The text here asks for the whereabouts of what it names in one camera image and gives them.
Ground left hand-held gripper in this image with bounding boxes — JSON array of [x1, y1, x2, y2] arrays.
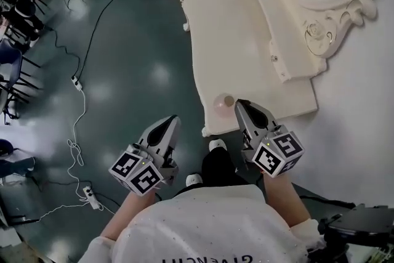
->
[[108, 115, 182, 197]]

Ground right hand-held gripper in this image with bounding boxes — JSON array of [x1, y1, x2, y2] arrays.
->
[[234, 98, 305, 178]]

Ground small pink round object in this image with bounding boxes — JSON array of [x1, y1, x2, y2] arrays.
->
[[213, 92, 237, 117]]

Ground person's left forearm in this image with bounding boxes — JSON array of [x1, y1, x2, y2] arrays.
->
[[100, 189, 156, 241]]

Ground person's right forearm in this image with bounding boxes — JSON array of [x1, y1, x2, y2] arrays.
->
[[263, 174, 312, 230]]

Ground white dressing table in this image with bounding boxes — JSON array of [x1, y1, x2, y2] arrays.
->
[[174, 0, 328, 137]]

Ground person's right white shoe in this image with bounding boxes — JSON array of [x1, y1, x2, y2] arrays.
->
[[208, 138, 228, 152]]

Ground person's white shoe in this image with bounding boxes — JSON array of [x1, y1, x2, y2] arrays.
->
[[185, 174, 203, 187], [208, 138, 228, 152]]

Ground person's left white shoe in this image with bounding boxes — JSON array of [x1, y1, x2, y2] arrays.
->
[[185, 174, 203, 187]]

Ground person's black trousers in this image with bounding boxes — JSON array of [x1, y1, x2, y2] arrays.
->
[[201, 149, 251, 195]]

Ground white power strip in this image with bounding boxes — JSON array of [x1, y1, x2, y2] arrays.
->
[[82, 185, 104, 211], [70, 75, 84, 92]]

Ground person's white shirt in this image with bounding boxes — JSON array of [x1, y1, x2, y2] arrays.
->
[[78, 184, 329, 263]]

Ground white framed oval mirror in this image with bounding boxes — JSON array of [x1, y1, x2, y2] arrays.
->
[[252, 0, 389, 59]]

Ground blue chair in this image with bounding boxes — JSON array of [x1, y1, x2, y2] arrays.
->
[[0, 38, 44, 103]]

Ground white cable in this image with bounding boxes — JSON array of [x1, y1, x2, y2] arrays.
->
[[29, 201, 90, 223], [66, 87, 93, 195]]

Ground black cable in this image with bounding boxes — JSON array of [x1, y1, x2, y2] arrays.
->
[[46, 26, 81, 78], [73, 0, 129, 79]]

